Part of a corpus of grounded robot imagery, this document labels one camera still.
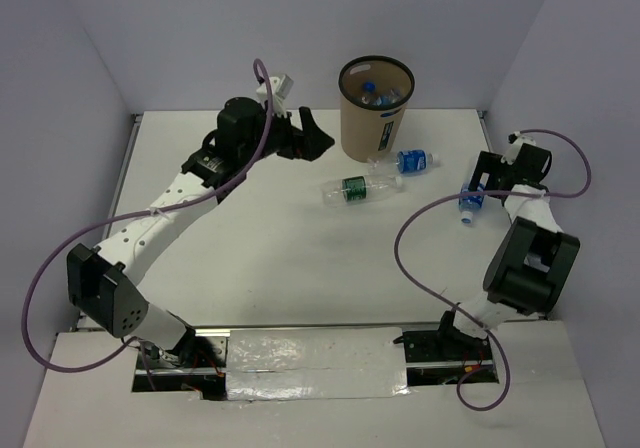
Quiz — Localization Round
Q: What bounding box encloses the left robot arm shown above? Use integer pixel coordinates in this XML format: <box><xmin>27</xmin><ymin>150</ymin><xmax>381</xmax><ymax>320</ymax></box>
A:
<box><xmin>66</xmin><ymin>97</ymin><xmax>335</xmax><ymax>367</ymax></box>

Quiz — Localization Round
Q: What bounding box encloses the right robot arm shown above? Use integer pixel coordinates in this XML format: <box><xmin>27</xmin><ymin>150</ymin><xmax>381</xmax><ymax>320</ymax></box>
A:
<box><xmin>434</xmin><ymin>134</ymin><xmax>580</xmax><ymax>360</ymax></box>

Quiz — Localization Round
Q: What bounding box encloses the crushed blue label bottle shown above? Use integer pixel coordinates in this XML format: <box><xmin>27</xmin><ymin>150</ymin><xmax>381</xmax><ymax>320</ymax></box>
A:
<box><xmin>376</xmin><ymin>88</ymin><xmax>406</xmax><ymax>108</ymax></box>

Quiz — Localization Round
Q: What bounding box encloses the blue label bottle by bin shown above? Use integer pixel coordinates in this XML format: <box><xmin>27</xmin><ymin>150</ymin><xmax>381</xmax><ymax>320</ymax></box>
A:
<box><xmin>368</xmin><ymin>149</ymin><xmax>441</xmax><ymax>176</ymax></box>

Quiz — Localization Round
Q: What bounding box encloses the shiny silver foil sheet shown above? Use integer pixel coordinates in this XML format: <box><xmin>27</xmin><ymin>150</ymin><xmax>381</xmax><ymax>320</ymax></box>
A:
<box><xmin>226</xmin><ymin>327</ymin><xmax>409</xmax><ymax>401</ymax></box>

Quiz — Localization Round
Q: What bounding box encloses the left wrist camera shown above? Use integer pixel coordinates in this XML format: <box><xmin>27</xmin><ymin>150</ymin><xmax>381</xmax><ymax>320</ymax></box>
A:
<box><xmin>256</xmin><ymin>73</ymin><xmax>294</xmax><ymax>106</ymax></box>

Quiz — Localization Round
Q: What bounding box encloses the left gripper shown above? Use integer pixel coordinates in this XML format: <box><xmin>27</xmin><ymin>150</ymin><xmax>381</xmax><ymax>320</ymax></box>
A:
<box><xmin>239</xmin><ymin>102</ymin><xmax>334</xmax><ymax>166</ymax></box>

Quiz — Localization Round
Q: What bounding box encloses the brown cylindrical paper bin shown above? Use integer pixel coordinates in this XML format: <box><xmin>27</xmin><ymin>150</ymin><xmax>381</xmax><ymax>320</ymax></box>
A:
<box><xmin>338</xmin><ymin>55</ymin><xmax>415</xmax><ymax>162</ymax></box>

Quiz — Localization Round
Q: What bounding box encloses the green label clear bottle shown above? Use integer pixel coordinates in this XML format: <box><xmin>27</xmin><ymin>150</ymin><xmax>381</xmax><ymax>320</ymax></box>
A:
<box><xmin>320</xmin><ymin>175</ymin><xmax>404</xmax><ymax>207</ymax></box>

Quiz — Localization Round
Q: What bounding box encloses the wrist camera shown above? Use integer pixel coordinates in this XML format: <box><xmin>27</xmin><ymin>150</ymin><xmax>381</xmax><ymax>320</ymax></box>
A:
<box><xmin>256</xmin><ymin>73</ymin><xmax>294</xmax><ymax>106</ymax></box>
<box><xmin>501</xmin><ymin>131</ymin><xmax>537</xmax><ymax>165</ymax></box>

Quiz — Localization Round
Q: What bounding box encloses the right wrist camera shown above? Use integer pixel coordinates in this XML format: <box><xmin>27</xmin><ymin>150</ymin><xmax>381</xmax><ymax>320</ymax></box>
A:
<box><xmin>501</xmin><ymin>131</ymin><xmax>537</xmax><ymax>165</ymax></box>

